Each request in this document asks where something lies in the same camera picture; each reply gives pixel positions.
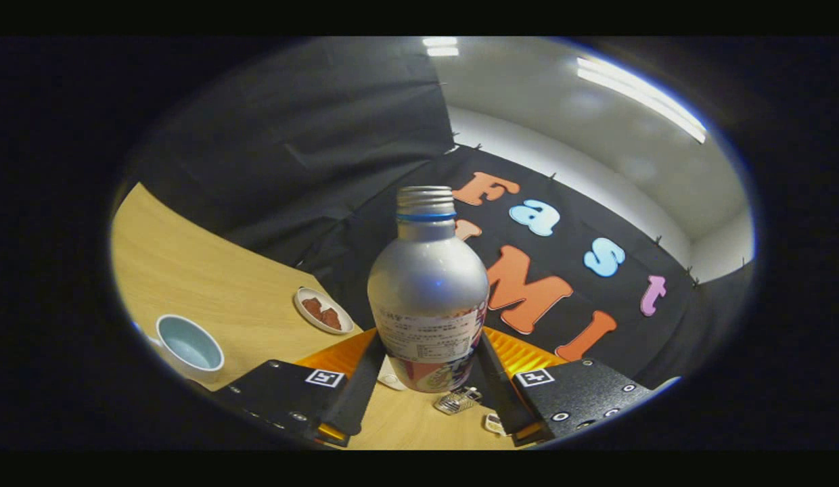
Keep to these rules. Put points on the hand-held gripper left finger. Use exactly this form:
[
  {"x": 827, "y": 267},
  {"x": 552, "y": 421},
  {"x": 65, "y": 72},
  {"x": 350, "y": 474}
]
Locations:
[{"x": 358, "y": 392}]

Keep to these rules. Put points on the white cup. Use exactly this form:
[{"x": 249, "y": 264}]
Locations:
[{"x": 189, "y": 346}]

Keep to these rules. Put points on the wooden table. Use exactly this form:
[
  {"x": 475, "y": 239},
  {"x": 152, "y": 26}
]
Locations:
[{"x": 210, "y": 270}]

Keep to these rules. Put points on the white divided snack dish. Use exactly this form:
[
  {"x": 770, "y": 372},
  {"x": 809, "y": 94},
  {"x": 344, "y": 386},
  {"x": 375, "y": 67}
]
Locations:
[{"x": 494, "y": 425}]

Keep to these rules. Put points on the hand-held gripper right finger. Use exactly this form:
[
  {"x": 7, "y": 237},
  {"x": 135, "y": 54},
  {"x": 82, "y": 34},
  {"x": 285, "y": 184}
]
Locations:
[{"x": 507, "y": 396}]

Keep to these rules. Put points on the red food piece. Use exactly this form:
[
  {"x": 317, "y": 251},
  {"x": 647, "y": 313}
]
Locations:
[
  {"x": 312, "y": 308},
  {"x": 331, "y": 319}
]

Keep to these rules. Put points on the black backdrop cloth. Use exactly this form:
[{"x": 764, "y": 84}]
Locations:
[{"x": 291, "y": 135}]

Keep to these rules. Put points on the silver juice bottle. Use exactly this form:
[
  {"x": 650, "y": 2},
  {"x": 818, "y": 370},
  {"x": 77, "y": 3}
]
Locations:
[{"x": 426, "y": 277}]

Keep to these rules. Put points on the white round plate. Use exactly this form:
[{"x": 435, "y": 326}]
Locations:
[{"x": 310, "y": 321}]

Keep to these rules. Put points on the white toaster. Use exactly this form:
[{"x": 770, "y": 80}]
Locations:
[{"x": 391, "y": 377}]

